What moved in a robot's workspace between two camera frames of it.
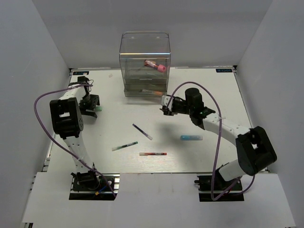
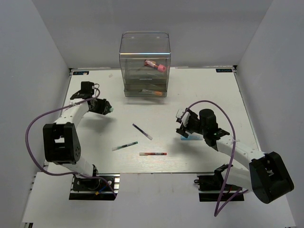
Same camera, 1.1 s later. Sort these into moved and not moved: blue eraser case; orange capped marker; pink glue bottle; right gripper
Moved: right gripper
Not moved: orange capped marker; pink glue bottle; blue eraser case
